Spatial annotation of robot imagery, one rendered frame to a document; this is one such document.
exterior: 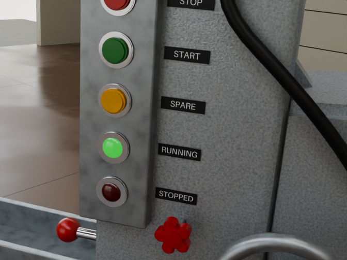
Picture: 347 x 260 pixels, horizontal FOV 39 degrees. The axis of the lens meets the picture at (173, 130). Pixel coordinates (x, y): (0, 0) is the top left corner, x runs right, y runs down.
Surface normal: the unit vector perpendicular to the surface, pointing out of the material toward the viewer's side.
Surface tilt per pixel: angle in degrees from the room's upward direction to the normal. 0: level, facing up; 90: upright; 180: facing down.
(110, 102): 90
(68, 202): 0
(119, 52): 90
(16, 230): 2
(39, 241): 2
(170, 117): 90
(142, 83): 90
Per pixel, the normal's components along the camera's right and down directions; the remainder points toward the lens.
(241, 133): -0.26, 0.29
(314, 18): -0.65, 0.20
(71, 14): 0.76, 0.26
